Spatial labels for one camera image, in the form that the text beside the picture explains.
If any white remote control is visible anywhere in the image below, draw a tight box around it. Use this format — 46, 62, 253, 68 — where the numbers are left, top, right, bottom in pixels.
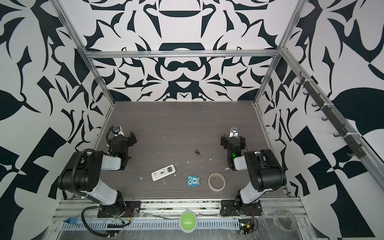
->
151, 164, 176, 182

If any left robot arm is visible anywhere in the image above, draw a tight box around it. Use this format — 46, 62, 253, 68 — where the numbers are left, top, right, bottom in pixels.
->
57, 132, 137, 208

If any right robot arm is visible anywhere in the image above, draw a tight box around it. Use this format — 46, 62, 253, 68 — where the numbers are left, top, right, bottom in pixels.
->
220, 135, 287, 207

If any blue owl figure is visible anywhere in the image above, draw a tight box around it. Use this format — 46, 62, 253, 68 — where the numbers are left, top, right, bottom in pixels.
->
187, 176, 200, 187

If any small circuit board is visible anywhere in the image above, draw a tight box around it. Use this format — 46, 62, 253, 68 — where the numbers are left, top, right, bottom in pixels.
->
239, 222, 255, 235

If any green push button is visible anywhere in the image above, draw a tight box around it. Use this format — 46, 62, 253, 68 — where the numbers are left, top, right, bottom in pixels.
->
179, 210, 198, 233

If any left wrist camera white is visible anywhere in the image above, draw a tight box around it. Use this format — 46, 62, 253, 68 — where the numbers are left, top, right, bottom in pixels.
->
111, 125, 124, 136

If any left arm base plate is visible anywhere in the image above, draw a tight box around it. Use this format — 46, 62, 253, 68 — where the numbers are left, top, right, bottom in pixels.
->
97, 201, 141, 218

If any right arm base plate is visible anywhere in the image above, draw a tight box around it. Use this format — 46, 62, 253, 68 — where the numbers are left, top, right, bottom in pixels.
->
220, 200, 263, 217

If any slotted cable duct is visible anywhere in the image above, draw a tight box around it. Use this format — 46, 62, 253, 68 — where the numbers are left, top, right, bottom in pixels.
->
59, 218, 241, 232

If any aluminium frame rail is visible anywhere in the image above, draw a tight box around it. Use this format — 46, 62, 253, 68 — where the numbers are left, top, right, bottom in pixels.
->
85, 50, 278, 59

